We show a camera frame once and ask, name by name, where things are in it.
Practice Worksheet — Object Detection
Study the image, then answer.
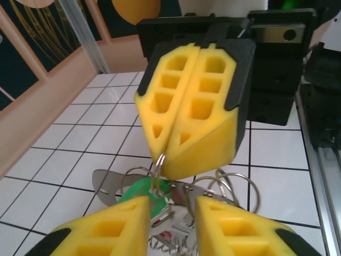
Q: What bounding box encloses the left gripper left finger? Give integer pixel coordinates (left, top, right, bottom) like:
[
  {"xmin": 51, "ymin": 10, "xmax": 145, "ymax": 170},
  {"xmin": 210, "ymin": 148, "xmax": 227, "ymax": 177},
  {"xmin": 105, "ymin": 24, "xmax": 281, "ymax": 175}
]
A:
[{"xmin": 23, "ymin": 196, "xmax": 152, "ymax": 256}]

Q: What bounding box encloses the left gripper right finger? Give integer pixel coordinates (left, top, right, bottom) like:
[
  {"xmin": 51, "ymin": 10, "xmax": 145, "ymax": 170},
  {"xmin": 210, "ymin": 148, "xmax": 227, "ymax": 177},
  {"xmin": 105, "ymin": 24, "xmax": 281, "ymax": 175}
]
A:
[{"xmin": 194, "ymin": 196, "xmax": 321, "ymax": 256}]

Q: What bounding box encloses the small silver split ring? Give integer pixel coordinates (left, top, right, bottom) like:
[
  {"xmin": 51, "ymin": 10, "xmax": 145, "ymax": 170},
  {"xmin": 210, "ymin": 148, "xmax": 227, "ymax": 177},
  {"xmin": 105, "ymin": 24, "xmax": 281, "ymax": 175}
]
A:
[{"xmin": 150, "ymin": 152, "xmax": 168, "ymax": 198}]

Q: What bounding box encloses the silver keyring bunch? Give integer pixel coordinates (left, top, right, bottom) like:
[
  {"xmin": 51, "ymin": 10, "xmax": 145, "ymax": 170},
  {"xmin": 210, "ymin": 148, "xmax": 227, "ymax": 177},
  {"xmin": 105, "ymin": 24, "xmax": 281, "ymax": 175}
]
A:
[{"xmin": 91, "ymin": 165, "xmax": 261, "ymax": 256}]

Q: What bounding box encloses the green-headed key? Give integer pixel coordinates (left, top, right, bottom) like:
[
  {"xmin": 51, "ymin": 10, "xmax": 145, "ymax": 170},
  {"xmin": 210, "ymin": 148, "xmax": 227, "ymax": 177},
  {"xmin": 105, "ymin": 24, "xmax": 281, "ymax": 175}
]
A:
[{"xmin": 115, "ymin": 177, "xmax": 173, "ymax": 222}]

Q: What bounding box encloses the silver key red label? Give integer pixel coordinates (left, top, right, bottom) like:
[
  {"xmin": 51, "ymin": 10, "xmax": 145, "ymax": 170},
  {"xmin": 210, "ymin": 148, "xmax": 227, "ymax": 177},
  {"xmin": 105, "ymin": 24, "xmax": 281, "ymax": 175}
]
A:
[{"xmin": 150, "ymin": 205, "xmax": 192, "ymax": 241}]

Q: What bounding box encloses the aluminium frame post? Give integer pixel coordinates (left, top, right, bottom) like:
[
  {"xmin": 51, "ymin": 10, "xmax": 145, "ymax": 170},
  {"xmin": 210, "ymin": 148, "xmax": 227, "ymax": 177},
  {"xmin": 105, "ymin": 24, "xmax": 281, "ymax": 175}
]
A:
[{"xmin": 57, "ymin": 0, "xmax": 111, "ymax": 75}]

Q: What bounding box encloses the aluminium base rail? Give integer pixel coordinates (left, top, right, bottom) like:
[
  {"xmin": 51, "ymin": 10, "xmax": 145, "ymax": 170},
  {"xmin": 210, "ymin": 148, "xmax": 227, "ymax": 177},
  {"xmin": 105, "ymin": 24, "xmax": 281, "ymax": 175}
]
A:
[{"xmin": 294, "ymin": 85, "xmax": 341, "ymax": 256}]

